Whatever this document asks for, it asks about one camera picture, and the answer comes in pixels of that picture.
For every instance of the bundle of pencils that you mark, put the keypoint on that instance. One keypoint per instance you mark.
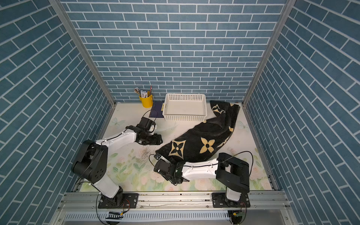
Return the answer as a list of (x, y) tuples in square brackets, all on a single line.
[(138, 91)]

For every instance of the black pillowcase with cream flowers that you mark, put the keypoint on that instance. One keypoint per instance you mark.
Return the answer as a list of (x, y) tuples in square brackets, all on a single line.
[(202, 141)]

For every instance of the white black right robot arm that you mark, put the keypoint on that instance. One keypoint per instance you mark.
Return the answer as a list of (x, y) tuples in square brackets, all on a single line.
[(229, 170)]

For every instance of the dark blue book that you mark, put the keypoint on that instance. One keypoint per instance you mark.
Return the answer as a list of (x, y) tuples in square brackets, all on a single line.
[(157, 110)]

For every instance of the yellow metal pencil bucket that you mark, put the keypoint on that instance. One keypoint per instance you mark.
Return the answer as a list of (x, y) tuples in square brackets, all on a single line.
[(147, 102)]

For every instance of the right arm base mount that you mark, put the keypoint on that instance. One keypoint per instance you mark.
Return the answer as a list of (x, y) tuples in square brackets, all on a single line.
[(220, 200)]

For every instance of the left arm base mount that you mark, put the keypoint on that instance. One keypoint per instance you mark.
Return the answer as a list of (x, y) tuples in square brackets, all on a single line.
[(121, 200)]

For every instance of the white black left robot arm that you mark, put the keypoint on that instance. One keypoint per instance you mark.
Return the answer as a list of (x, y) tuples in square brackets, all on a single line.
[(92, 157)]

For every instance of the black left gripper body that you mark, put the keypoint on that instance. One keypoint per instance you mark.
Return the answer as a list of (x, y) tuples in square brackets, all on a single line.
[(147, 138)]

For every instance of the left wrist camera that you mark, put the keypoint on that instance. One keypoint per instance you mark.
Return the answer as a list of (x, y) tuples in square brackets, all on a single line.
[(147, 125)]

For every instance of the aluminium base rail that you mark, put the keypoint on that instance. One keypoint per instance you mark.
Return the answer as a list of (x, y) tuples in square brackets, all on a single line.
[(177, 208)]

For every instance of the white perforated plastic basket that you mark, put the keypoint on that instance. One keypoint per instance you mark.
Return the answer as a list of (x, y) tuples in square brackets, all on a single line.
[(185, 107)]

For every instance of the white blue pencil box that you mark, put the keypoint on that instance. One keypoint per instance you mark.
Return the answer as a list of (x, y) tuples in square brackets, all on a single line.
[(144, 94)]

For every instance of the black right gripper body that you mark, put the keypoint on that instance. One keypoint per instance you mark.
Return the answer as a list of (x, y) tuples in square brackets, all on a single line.
[(167, 177)]

